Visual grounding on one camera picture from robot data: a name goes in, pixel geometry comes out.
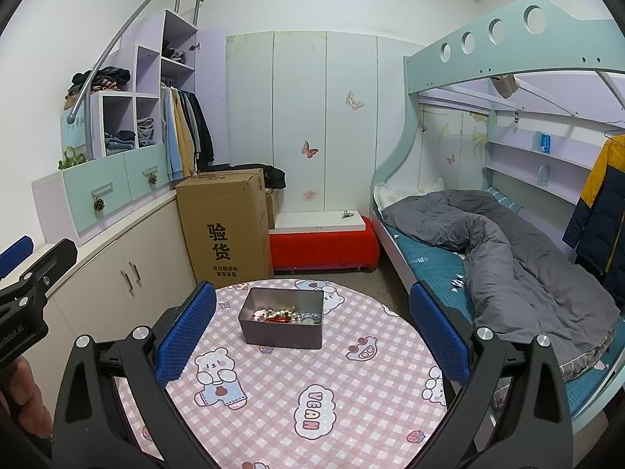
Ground black cloth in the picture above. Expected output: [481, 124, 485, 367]
[261, 165, 287, 191]

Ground purple cubby shelf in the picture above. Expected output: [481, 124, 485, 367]
[61, 10, 201, 162]

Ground person's left hand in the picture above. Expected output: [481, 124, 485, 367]
[0, 356, 54, 439]

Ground white board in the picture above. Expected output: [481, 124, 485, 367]
[272, 209, 369, 233]

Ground black hanging jacket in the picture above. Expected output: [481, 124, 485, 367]
[184, 90, 216, 173]

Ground pile of mixed jewelry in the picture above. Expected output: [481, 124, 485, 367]
[250, 307, 321, 326]

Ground green leaf decoration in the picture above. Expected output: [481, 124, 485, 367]
[59, 145, 89, 172]

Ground teal bed sheet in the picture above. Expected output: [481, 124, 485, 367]
[383, 186, 625, 433]

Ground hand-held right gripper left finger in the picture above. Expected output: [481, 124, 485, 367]
[51, 281, 218, 469]

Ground white wall shelf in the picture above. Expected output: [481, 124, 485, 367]
[481, 122, 606, 206]

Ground pile of dark clothes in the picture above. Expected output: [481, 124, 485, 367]
[67, 65, 132, 97]

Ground grey metal tin box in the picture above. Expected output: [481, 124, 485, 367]
[237, 287, 324, 350]

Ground red cloth covered box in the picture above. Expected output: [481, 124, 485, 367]
[268, 219, 380, 273]

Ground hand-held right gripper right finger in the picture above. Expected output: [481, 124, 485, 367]
[409, 281, 582, 469]

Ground brown hanging pouch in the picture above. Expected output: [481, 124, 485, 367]
[491, 73, 519, 99]

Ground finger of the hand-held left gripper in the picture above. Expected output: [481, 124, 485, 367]
[0, 238, 79, 304]
[0, 236, 34, 279]

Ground teal bunk bed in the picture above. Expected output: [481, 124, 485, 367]
[370, 0, 625, 438]

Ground white wardrobe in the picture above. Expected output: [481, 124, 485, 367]
[225, 30, 416, 228]

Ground beige low cabinet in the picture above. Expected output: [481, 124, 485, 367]
[29, 190, 198, 357]

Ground yellow and navy jacket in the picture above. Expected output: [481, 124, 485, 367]
[561, 132, 625, 288]

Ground large brown cardboard box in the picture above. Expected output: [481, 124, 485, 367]
[176, 168, 274, 284]

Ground light blue hanging garment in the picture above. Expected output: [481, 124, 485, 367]
[160, 86, 184, 183]

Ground yellow hanging garment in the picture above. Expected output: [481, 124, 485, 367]
[173, 90, 197, 177]

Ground white pillow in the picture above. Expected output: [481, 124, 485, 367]
[373, 177, 446, 212]

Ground teal drawer unit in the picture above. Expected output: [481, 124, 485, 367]
[32, 144, 173, 247]

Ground grey metal handrail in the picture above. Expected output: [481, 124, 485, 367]
[66, 0, 205, 124]

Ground folded blue jeans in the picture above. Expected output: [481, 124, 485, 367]
[104, 129, 136, 154]

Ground folded grey clothes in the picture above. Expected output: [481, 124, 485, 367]
[136, 117, 156, 147]

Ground grey duvet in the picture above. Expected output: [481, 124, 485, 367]
[380, 190, 622, 380]

